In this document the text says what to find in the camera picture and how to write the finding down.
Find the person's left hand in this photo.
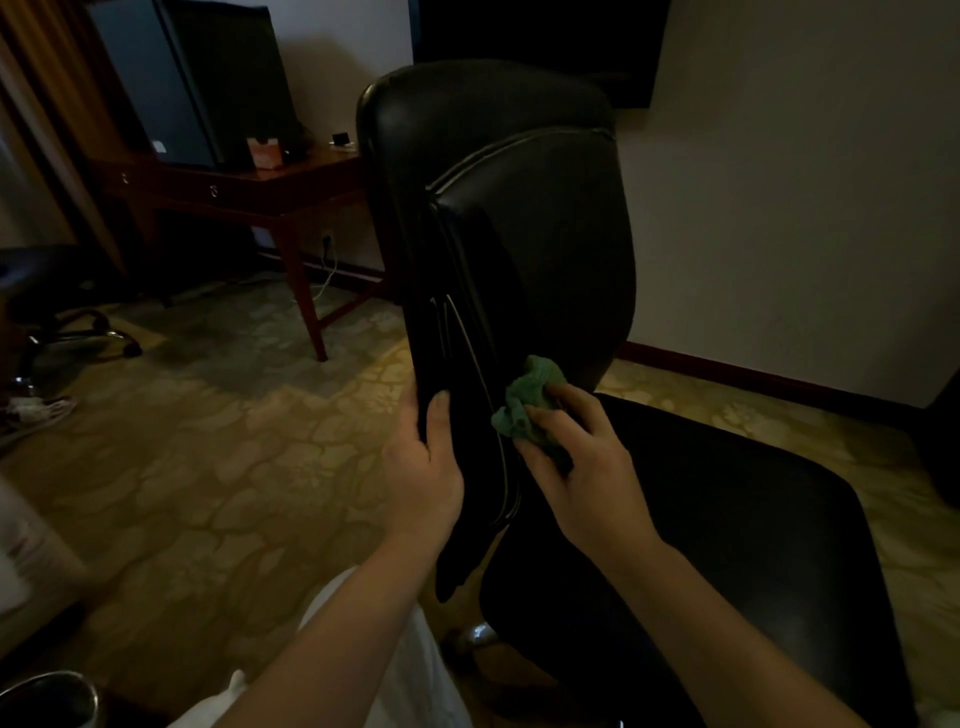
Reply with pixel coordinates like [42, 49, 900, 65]
[382, 378, 466, 560]

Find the person's right hand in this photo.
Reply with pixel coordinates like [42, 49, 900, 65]
[513, 383, 665, 564]

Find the green cleaning cloth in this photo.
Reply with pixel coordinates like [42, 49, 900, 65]
[491, 354, 575, 466]

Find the black leather chair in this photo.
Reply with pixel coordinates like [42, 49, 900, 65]
[356, 59, 920, 728]

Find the person's right forearm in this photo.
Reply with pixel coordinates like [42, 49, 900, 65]
[622, 539, 871, 728]

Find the person's left forearm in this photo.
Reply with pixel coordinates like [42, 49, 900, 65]
[213, 536, 451, 728]

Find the black swivel chair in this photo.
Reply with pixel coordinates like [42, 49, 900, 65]
[0, 245, 144, 399]

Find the dark red baseboard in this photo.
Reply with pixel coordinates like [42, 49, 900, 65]
[254, 247, 928, 433]

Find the dark red wooden table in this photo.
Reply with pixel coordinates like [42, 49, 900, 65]
[93, 146, 388, 363]

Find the dark cabinet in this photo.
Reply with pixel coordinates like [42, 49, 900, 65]
[914, 367, 960, 511]

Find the beige upholstered furniture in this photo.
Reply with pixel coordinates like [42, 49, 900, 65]
[0, 479, 88, 661]

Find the metal trash bin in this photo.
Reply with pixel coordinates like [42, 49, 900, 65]
[0, 669, 103, 728]

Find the black mini fridge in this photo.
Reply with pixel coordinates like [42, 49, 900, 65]
[86, 0, 301, 170]

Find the white sheer curtain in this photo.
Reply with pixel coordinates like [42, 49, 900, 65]
[0, 97, 76, 249]

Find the brown curtain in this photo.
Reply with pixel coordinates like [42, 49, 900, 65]
[0, 0, 129, 275]

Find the white hanging cord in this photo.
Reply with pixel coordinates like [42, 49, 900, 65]
[311, 247, 339, 301]

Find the black wall television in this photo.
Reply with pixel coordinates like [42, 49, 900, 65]
[408, 0, 673, 110]

